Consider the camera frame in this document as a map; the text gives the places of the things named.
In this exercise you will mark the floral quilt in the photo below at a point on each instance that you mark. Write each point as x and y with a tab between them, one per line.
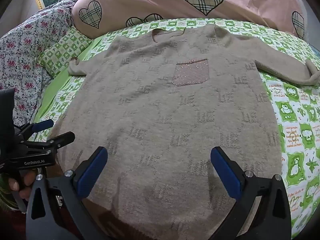
22	55

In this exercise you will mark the person's left hand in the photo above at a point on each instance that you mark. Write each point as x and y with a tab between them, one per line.
26	180

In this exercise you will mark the plain green sheet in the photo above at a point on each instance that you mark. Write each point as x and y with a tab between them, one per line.
57	85

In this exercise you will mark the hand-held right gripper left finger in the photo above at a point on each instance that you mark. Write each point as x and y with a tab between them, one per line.
92	172

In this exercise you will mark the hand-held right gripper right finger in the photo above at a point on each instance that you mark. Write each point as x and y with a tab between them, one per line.
225	175

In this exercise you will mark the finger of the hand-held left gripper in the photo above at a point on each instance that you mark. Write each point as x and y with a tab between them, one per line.
42	125
62	140

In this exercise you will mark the beige knit sweater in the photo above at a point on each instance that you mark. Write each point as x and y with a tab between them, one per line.
160	105

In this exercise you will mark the green checkered bed sheet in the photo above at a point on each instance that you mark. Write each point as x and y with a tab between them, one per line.
295	130

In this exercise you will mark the pink quilt with plaid hearts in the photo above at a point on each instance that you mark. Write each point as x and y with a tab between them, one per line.
150	0

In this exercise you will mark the green checkered pillow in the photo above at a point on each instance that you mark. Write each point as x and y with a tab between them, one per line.
65	50

